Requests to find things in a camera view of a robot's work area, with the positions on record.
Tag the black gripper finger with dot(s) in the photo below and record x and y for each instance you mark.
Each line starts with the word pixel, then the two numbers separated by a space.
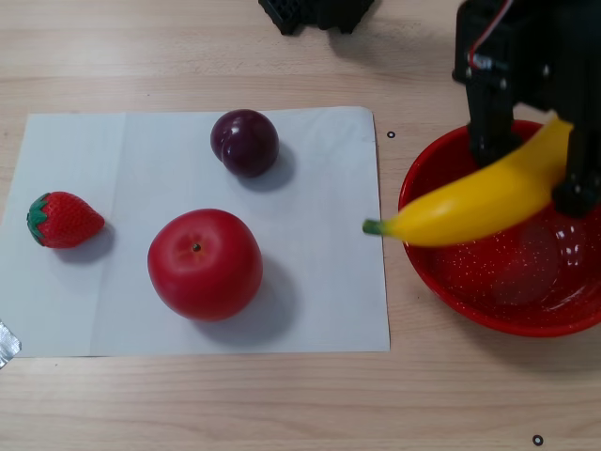
pixel 490 127
pixel 582 178

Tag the dark purple plum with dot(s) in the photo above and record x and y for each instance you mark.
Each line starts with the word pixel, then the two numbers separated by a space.
pixel 244 143

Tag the grey duct tape piece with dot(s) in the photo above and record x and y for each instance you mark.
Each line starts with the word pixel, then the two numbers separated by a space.
pixel 7 345

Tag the red plastic strawberry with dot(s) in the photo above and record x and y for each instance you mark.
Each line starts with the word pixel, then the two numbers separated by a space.
pixel 66 219

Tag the yellow plastic banana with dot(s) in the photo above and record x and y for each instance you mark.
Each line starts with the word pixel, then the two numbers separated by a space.
pixel 469 211

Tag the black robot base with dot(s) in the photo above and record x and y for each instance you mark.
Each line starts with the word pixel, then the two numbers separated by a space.
pixel 286 14

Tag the red plastic apple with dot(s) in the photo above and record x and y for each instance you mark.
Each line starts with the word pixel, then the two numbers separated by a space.
pixel 204 265

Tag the white paper sheet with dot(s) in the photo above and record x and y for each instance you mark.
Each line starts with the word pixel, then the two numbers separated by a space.
pixel 305 282

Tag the red speckled enamel bowl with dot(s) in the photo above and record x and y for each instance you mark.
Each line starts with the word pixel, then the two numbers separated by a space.
pixel 469 282

